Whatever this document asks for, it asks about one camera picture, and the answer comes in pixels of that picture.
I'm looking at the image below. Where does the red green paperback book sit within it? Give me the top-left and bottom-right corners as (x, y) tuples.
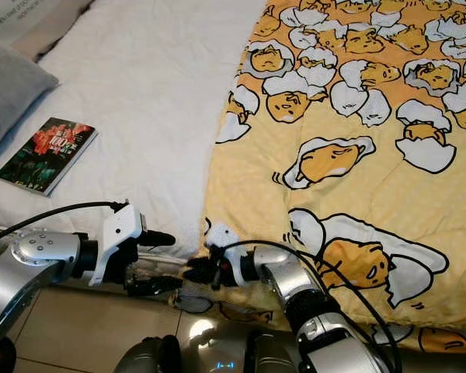
(0, 117), (98, 197)

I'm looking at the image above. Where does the dark robot leg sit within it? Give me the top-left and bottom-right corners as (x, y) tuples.
(245, 330), (296, 373)
(115, 334), (183, 373)

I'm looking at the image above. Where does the dark right robot leg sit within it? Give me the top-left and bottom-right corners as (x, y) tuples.
(245, 330), (296, 373)

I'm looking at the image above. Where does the yellow cartoon egg quilt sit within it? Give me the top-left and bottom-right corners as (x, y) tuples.
(198, 0), (466, 354)

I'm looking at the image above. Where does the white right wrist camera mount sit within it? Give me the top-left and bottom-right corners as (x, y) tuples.
(206, 223), (245, 284)

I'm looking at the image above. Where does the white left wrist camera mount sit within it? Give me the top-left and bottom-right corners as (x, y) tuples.
(89, 204), (144, 287)

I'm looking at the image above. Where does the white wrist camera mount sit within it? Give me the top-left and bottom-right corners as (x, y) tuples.
(206, 223), (245, 284)
(89, 204), (144, 287)

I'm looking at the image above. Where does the dark left robot leg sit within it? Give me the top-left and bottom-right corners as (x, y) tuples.
(115, 334), (183, 373)

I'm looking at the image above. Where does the white scroll print cushion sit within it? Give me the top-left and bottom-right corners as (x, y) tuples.
(0, 0), (94, 61)

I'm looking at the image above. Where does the white quilted mattress pad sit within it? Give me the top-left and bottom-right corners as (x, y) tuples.
(0, 0), (269, 257)

